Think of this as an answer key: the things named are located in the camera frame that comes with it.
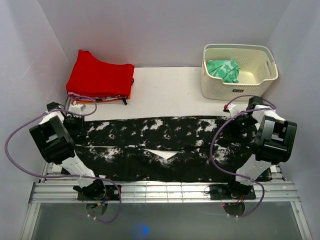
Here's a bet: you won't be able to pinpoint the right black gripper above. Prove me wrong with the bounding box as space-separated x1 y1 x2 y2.
226 112 259 139

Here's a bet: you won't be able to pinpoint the black white tie-dye trousers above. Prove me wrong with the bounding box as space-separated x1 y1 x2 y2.
73 116 255 183

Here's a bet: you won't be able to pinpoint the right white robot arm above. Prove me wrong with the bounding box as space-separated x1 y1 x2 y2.
225 95 297 199

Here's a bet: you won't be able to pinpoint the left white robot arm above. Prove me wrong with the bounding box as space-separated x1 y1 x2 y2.
29 101 106 200

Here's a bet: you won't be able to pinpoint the pink patterned folded trousers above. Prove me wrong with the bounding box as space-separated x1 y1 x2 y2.
67 91 131 103

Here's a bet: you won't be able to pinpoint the red folded trousers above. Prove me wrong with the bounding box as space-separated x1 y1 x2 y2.
66 50 135 98

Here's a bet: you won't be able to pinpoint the green white tie-dye trousers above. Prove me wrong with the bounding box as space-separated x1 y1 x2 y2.
206 60 241 84

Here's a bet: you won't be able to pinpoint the cream plastic laundry basket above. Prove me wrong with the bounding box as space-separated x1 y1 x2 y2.
200 44 279 101

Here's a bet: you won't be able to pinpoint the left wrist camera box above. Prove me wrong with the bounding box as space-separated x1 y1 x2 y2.
69 103 86 115

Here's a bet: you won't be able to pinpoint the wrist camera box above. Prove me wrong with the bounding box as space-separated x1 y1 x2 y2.
69 103 86 115
223 103 241 120

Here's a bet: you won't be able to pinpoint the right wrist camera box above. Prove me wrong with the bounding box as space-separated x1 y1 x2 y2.
223 103 241 120

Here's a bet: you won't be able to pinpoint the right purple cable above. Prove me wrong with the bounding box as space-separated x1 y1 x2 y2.
199 94 278 218

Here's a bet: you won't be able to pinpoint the purple cable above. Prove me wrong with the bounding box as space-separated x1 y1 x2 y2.
4 95 124 224
199 94 278 218

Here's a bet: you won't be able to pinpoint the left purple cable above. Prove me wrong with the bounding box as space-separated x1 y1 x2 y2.
4 95 124 224

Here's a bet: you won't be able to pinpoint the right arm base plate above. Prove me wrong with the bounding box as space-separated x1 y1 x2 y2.
203 183 256 201

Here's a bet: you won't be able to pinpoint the aluminium rail frame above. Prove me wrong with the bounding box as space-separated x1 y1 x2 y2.
21 166 312 240

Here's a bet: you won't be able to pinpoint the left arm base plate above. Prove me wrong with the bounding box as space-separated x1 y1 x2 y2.
76 184 122 202

